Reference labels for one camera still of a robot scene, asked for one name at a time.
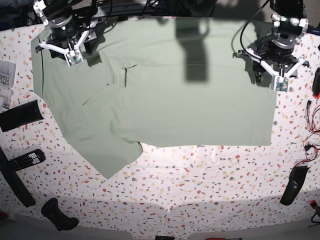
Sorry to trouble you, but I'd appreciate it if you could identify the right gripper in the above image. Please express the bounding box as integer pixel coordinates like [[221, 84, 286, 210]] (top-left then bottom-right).
[[35, 17, 102, 62]]

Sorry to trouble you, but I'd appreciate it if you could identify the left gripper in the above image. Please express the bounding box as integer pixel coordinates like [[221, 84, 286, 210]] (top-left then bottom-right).
[[237, 34, 310, 90]]

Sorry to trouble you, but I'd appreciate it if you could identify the light green T-shirt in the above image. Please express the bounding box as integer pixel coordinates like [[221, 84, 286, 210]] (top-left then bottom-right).
[[31, 18, 277, 179]]

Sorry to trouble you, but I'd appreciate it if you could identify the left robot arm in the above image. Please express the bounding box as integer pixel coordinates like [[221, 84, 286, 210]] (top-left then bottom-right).
[[237, 0, 311, 92]]

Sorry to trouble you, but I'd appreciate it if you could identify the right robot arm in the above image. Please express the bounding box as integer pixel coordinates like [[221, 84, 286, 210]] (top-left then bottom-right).
[[33, 0, 102, 67]]

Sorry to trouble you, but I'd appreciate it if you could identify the red black device right edge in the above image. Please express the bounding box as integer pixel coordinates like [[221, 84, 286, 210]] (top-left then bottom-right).
[[311, 67, 320, 99]]

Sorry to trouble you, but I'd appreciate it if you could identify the clear plastic parts box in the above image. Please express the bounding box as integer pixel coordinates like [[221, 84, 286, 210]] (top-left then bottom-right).
[[0, 60, 16, 110]]

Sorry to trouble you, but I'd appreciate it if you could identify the black cylindrical speaker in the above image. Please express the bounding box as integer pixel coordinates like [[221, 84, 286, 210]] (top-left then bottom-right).
[[0, 100, 44, 132]]

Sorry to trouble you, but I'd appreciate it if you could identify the black TV remote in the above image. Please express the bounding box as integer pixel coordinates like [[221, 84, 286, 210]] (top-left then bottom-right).
[[7, 149, 46, 172]]

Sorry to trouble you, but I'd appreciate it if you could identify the long black bar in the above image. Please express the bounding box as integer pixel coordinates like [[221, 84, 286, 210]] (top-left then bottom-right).
[[0, 149, 36, 208]]

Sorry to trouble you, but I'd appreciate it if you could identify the red clip lower right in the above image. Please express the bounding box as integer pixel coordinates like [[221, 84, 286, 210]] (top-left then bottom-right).
[[309, 200, 317, 208]]

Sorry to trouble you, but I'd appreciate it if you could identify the small black box bottom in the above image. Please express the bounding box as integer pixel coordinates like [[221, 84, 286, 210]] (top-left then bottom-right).
[[154, 235, 175, 240]]

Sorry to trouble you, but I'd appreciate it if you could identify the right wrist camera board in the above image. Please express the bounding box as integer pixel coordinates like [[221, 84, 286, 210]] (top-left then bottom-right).
[[65, 50, 84, 67]]

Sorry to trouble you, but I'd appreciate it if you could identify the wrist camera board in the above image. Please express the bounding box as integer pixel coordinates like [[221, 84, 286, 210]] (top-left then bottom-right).
[[273, 76, 289, 92], [65, 50, 84, 67]]

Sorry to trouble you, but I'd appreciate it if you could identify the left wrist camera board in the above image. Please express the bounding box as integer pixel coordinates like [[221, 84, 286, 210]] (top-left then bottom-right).
[[273, 76, 289, 92]]

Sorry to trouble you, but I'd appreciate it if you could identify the red and black wire bundle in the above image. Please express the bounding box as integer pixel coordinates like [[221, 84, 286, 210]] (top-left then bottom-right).
[[292, 100, 320, 173]]

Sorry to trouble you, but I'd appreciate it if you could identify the black curved handle right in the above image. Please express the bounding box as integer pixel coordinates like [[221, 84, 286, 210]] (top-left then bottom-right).
[[280, 166, 310, 206]]

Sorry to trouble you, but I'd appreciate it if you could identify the red handled screwdriver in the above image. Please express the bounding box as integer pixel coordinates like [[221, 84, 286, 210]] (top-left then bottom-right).
[[205, 237, 242, 240]]

